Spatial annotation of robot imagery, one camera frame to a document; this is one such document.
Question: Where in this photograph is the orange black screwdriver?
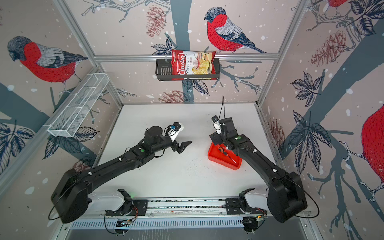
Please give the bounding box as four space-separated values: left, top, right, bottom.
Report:
218 147 237 164

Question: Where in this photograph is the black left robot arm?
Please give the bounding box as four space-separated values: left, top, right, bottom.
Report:
51 122 192 224

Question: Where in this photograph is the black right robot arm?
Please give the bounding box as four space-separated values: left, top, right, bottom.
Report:
210 116 308 223

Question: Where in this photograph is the red plastic bin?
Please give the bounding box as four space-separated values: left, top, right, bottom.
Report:
208 143 243 171

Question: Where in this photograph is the red cassava chips bag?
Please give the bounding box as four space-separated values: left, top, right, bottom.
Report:
171 50 218 80

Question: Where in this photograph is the aluminium horizontal bar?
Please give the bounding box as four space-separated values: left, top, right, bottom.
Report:
94 53 281 63

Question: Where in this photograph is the clear acrylic shelf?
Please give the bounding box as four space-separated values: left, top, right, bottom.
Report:
48 73 110 137

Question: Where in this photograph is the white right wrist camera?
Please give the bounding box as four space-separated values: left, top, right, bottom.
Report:
212 116 222 135

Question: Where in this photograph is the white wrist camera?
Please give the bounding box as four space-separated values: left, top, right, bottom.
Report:
166 122 184 142
212 116 222 135

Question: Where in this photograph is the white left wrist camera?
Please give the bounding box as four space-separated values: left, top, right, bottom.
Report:
166 122 184 142

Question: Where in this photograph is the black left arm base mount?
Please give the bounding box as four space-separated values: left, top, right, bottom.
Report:
105 189 149 217

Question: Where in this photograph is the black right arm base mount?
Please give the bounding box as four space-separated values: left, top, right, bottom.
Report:
222 188 268 217

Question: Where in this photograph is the black wire basket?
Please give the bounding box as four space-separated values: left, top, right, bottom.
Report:
155 58 221 81

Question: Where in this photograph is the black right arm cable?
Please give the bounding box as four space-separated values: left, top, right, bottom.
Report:
284 176 321 219

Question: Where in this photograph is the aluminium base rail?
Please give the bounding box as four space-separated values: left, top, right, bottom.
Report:
64 196 310 218

